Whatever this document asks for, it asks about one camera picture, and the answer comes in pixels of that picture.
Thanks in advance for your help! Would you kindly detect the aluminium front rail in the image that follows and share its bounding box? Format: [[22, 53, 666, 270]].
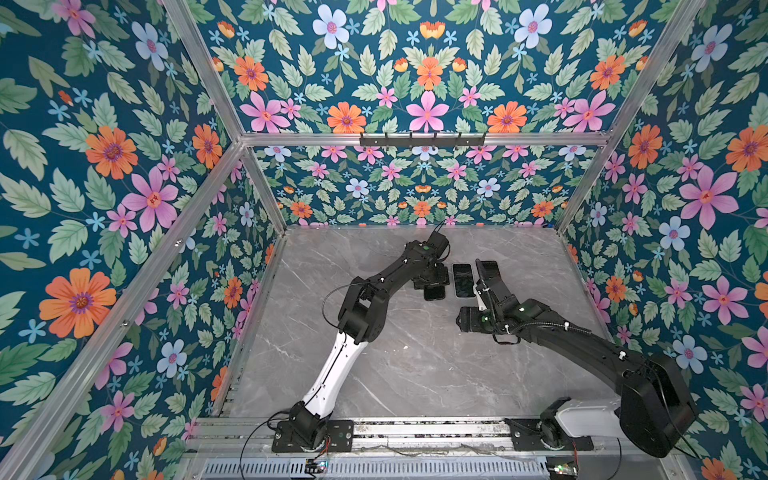
[[182, 416, 649, 460]]

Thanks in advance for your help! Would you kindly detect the white ventilated cable duct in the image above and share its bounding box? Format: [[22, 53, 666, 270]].
[[202, 457, 550, 479]]

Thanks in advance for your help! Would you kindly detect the pink phone case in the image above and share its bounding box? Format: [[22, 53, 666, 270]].
[[476, 259, 508, 296]]

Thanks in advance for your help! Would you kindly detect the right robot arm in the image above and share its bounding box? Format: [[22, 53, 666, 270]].
[[456, 260, 699, 458]]

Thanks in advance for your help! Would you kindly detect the black phone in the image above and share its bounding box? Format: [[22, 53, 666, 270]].
[[423, 285, 446, 301], [452, 263, 475, 298]]

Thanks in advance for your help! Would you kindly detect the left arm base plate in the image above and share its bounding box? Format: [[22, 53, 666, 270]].
[[271, 420, 355, 453]]

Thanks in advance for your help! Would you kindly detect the metal hook rail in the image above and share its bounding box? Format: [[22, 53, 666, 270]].
[[358, 132, 486, 149]]

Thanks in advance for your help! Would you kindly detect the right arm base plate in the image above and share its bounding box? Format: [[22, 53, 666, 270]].
[[503, 418, 594, 452]]

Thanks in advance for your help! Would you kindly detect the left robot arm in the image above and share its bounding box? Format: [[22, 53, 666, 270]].
[[281, 229, 450, 450]]

